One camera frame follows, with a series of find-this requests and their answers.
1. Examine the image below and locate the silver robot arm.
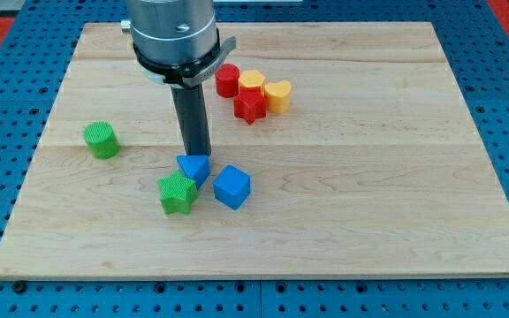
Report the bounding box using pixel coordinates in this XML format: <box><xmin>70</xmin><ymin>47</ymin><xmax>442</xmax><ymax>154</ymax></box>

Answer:
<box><xmin>122</xmin><ymin>0</ymin><xmax>237</xmax><ymax>88</ymax></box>

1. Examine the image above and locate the blue cube block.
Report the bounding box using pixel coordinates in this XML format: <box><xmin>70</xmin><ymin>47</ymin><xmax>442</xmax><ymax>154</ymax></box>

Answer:
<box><xmin>213</xmin><ymin>165</ymin><xmax>251</xmax><ymax>210</ymax></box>

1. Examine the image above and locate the red star block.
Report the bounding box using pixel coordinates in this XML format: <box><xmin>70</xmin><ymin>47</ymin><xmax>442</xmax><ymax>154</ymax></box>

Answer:
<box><xmin>233</xmin><ymin>91</ymin><xmax>267</xmax><ymax>125</ymax></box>

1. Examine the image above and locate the green star block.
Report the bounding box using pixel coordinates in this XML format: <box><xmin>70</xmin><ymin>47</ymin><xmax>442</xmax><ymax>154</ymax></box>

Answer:
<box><xmin>156</xmin><ymin>170</ymin><xmax>198</xmax><ymax>215</ymax></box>

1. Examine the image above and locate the blue triangle block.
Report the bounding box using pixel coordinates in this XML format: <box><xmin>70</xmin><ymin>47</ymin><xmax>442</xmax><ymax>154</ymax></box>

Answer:
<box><xmin>176</xmin><ymin>155</ymin><xmax>211</xmax><ymax>189</ymax></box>

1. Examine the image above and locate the yellow heart block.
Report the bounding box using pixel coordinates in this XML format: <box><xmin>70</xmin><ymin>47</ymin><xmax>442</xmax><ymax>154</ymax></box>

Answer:
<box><xmin>264</xmin><ymin>80</ymin><xmax>292</xmax><ymax>114</ymax></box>

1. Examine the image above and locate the yellow hexagon block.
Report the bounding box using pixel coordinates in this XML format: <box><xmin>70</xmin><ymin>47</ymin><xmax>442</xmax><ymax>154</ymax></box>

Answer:
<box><xmin>238</xmin><ymin>70</ymin><xmax>266</xmax><ymax>95</ymax></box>

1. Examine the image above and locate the wooden board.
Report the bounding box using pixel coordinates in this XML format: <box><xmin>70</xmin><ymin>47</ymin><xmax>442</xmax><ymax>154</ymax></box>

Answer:
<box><xmin>0</xmin><ymin>22</ymin><xmax>509</xmax><ymax>281</ymax></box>

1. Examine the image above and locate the black pusher rod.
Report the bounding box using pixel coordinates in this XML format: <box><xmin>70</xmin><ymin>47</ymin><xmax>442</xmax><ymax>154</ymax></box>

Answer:
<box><xmin>171</xmin><ymin>85</ymin><xmax>211</xmax><ymax>155</ymax></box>

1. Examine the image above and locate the red cylinder block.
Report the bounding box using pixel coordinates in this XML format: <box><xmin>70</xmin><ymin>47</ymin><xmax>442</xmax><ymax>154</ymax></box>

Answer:
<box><xmin>215</xmin><ymin>64</ymin><xmax>240</xmax><ymax>98</ymax></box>

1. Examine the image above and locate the green cylinder block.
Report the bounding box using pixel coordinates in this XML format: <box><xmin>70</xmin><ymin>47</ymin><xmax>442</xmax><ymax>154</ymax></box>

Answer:
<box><xmin>83</xmin><ymin>121</ymin><xmax>120</xmax><ymax>159</ymax></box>

